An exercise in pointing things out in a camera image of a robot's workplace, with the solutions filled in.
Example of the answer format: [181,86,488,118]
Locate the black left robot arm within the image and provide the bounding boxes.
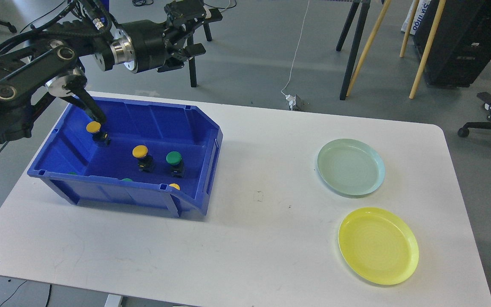
[0,0,222,144]

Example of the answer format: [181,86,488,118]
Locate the yellow button at bin front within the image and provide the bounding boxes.
[169,183,181,191]

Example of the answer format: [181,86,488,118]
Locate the light green plate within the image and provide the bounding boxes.
[316,139,386,198]

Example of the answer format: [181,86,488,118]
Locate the black stand legs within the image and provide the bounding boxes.
[335,0,371,101]

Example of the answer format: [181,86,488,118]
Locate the yellow plate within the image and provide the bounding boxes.
[337,207,419,286]

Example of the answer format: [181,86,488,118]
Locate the blue plastic bin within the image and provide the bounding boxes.
[27,98,223,217]

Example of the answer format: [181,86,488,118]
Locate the yellow button near arm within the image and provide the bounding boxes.
[86,121,111,147]

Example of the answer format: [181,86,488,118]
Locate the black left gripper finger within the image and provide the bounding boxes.
[165,0,222,28]
[159,43,206,72]

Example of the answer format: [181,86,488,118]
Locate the yellow push button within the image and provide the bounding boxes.
[132,145,155,173]

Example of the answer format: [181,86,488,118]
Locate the white cable with plug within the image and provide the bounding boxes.
[281,0,311,110]

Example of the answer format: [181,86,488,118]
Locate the black cabinet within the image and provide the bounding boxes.
[424,0,491,87]

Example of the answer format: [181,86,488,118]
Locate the black table leg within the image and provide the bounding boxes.
[187,23,213,88]

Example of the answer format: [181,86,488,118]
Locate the wooden easel legs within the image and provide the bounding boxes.
[346,0,447,99]

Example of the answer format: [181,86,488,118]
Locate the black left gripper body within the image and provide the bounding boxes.
[131,20,186,73]

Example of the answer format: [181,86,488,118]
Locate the green push button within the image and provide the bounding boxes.
[166,151,185,177]

